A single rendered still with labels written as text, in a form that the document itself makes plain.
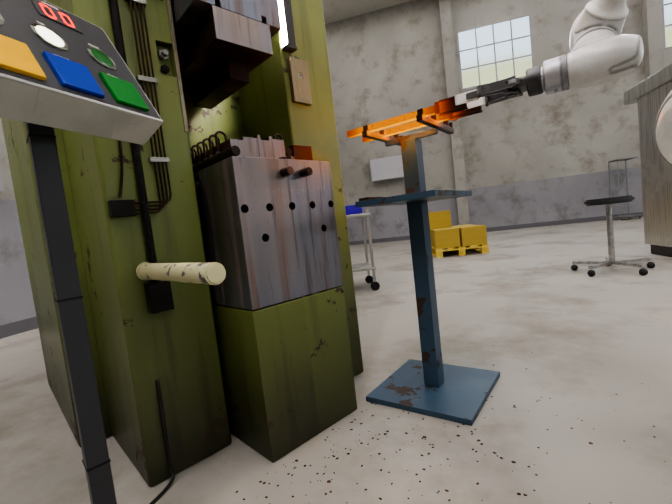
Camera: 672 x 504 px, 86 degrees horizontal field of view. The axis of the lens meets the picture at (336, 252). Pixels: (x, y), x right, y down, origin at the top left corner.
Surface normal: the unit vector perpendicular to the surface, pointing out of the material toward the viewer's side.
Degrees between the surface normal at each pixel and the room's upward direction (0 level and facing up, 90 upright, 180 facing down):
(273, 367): 90
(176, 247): 90
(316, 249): 90
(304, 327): 90
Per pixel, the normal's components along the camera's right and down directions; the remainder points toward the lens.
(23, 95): 0.56, 0.82
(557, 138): -0.26, 0.10
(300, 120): 0.69, -0.03
